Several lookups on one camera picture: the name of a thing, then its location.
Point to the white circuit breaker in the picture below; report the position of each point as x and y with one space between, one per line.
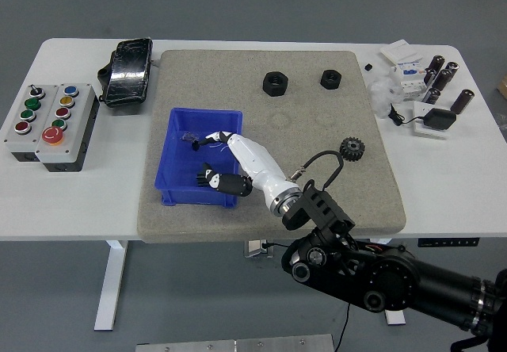
410 82

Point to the brown cardboard box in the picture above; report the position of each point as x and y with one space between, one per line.
503 85

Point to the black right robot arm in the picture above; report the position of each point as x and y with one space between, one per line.
396 280

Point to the grey box with selector switch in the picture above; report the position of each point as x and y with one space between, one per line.
41 110

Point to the grey-brown foam mat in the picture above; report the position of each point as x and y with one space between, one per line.
237 70

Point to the white square plate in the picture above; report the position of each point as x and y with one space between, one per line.
421 131

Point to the small clear parts bag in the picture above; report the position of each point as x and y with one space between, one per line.
190 136

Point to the white table leg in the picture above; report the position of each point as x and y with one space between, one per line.
111 284
394 319

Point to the black gear wheel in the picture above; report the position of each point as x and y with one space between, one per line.
352 148

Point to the white switch plate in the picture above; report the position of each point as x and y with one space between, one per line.
398 50

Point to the black power adapter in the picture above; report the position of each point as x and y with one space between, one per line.
439 119

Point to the blue plastic bin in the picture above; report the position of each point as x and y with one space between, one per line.
182 161

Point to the black table control panel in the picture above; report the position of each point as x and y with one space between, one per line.
447 242

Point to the tiny black cube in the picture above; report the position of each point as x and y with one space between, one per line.
369 67

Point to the small black hex nut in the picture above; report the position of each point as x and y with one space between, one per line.
326 82

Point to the large black hex nut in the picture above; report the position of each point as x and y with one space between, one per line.
269 86

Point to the small black part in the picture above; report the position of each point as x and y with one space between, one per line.
195 146

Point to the crumpled clear plastic bag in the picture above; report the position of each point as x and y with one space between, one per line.
380 94

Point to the grey box with emergency stop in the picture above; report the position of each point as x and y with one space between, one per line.
79 102

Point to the black wrapped device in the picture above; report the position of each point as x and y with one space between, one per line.
128 70

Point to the dark brown cylindrical capacitor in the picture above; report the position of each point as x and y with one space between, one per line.
429 77
450 70
432 96
462 101
443 80
437 63

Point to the silver power socket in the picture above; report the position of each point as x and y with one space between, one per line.
253 249

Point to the grey metal plate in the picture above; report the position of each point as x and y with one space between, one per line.
235 345

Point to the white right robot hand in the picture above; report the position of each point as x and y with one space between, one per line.
253 158

